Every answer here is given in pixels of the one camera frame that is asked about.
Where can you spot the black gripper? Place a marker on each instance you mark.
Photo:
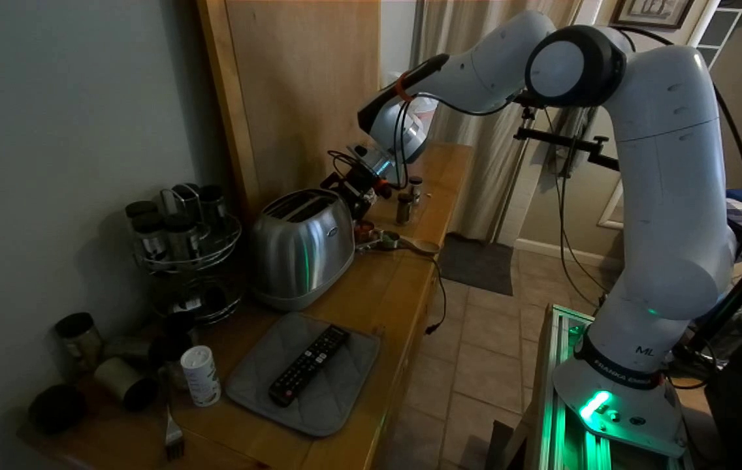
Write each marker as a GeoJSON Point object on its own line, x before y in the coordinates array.
{"type": "Point", "coordinates": [357, 180]}

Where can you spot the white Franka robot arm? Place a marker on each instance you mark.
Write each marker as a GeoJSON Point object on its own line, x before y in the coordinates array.
{"type": "Point", "coordinates": [676, 218]}

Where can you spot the metal cup with red candies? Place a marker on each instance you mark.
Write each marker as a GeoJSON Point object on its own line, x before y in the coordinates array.
{"type": "Point", "coordinates": [364, 235]}

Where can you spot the metal cup with mixed candies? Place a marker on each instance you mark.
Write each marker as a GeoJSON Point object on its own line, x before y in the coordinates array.
{"type": "Point", "coordinates": [387, 239]}

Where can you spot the metal spice shaker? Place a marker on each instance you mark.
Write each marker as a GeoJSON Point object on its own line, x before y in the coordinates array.
{"type": "Point", "coordinates": [404, 209]}

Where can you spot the silver toaster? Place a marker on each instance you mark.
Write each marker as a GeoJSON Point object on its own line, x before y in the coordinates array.
{"type": "Point", "coordinates": [302, 250]}

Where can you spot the wooden back panel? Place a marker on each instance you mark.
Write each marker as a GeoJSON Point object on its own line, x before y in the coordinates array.
{"type": "Point", "coordinates": [310, 94]}

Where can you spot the dark floor mat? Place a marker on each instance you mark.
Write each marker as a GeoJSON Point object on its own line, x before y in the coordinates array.
{"type": "Point", "coordinates": [477, 261]}

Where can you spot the beige curtain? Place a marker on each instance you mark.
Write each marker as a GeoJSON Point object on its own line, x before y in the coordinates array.
{"type": "Point", "coordinates": [492, 173]}

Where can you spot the black remote control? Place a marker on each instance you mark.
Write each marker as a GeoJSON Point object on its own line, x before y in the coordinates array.
{"type": "Point", "coordinates": [310, 365]}

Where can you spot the grey cutting board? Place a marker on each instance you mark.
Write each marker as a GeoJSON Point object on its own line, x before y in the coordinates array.
{"type": "Point", "coordinates": [340, 393]}

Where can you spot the white pill bottle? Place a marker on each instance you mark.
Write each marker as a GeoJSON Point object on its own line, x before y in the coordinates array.
{"type": "Point", "coordinates": [202, 380]}

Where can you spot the lying metal tin can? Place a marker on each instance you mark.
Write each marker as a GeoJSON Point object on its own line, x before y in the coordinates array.
{"type": "Point", "coordinates": [126, 381]}

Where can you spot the upright metal tin can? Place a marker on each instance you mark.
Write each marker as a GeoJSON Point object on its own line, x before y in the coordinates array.
{"type": "Point", "coordinates": [75, 337]}

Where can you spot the green lit robot stand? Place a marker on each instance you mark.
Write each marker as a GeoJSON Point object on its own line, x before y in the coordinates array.
{"type": "Point", "coordinates": [622, 419]}

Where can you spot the black round bowl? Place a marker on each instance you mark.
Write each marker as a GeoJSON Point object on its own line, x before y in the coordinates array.
{"type": "Point", "coordinates": [58, 407]}

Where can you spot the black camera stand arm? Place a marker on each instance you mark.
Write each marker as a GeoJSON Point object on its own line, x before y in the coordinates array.
{"type": "Point", "coordinates": [569, 139]}

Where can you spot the framed wall picture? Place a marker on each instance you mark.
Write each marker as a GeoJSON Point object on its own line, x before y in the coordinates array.
{"type": "Point", "coordinates": [654, 12]}

